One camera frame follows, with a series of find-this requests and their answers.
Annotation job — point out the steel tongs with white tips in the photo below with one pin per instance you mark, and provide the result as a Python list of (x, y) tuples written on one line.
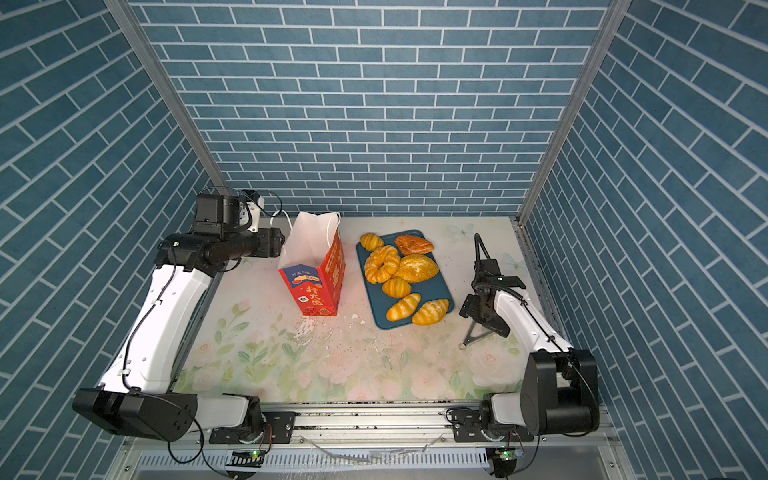
[(475, 333)]

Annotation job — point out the golden croissant roll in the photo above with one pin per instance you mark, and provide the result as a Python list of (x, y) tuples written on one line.
[(431, 312)]

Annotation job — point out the yellow striped long roll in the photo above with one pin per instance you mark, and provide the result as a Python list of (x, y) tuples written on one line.
[(404, 308)]

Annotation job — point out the small striped pumpkin bun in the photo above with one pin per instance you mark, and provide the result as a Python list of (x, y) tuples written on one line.
[(396, 288)]

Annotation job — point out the red white paper bag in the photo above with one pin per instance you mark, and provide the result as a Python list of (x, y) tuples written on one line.
[(312, 263)]

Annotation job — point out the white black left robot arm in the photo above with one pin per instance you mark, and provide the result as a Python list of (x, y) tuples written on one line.
[(134, 397)]

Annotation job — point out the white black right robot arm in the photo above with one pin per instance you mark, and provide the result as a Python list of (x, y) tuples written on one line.
[(559, 392)]

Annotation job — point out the sesame covered golden bun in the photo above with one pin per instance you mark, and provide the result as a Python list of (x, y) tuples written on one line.
[(416, 268)]

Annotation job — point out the dark teal plastic tray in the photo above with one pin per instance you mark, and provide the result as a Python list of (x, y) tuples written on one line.
[(433, 289)]

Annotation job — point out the reddish brown flaky pastry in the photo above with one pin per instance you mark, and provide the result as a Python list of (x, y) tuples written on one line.
[(412, 245)]

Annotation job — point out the small round striped bun back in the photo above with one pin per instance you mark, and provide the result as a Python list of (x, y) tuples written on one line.
[(370, 242)]

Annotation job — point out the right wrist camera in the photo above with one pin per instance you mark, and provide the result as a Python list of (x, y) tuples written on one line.
[(502, 281)]

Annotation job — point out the twisted ring bread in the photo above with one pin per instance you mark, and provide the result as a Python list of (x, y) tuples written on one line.
[(381, 264)]

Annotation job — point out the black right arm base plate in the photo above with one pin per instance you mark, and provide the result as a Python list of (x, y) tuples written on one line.
[(480, 423)]

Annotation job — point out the aluminium front rail frame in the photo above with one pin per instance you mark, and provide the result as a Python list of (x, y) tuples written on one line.
[(382, 441)]

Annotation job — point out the aluminium corner post left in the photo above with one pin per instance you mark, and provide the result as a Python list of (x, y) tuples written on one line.
[(129, 25)]

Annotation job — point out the aluminium corner post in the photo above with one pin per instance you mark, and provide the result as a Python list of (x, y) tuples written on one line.
[(596, 55), (129, 25)]

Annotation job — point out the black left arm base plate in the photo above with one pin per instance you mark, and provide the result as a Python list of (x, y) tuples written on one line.
[(264, 428)]

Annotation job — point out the aluminium corner post right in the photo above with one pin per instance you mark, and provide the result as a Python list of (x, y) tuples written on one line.
[(596, 55)]

